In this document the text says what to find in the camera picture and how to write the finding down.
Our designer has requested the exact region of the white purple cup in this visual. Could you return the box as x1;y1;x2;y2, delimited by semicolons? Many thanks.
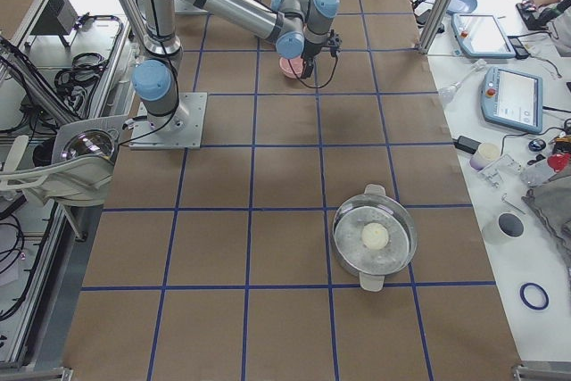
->
469;143;501;170

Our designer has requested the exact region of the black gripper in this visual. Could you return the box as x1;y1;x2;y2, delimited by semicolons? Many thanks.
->
302;29;342;79

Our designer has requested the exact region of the blue rubber ring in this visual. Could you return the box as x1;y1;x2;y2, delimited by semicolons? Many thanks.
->
518;282;550;311

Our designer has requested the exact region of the grey cloth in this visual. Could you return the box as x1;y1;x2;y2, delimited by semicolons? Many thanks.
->
522;171;571;274

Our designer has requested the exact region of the white steamed bun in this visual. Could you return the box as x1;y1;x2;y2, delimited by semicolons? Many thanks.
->
361;222;389;250

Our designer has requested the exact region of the steel steamer pot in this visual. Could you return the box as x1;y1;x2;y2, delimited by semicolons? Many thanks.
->
330;184;418;292

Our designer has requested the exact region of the light bulb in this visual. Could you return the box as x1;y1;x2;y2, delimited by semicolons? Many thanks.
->
438;59;487;106

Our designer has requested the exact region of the near teach pendant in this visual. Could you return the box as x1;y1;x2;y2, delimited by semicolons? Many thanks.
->
480;67;543;135

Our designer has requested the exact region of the glass dome lid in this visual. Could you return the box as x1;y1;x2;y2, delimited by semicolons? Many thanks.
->
61;129;115;161

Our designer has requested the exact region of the teach pendant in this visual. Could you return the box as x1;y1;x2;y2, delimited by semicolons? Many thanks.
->
451;13;516;59
480;67;543;135

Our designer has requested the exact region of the far teach pendant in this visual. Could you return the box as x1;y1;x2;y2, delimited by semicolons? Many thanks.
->
451;13;516;59

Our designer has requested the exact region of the blue plate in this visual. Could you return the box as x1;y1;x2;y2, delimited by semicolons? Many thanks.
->
446;0;478;15

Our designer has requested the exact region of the white paper cup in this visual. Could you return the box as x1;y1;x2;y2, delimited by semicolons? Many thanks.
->
482;211;525;244

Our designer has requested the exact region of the pink bowl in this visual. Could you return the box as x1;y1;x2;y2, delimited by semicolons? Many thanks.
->
278;57;304;79

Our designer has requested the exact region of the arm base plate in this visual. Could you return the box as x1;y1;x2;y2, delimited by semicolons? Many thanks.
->
128;92;207;150

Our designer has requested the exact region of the black power adapter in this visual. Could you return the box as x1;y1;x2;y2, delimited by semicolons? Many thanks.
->
453;136;481;154

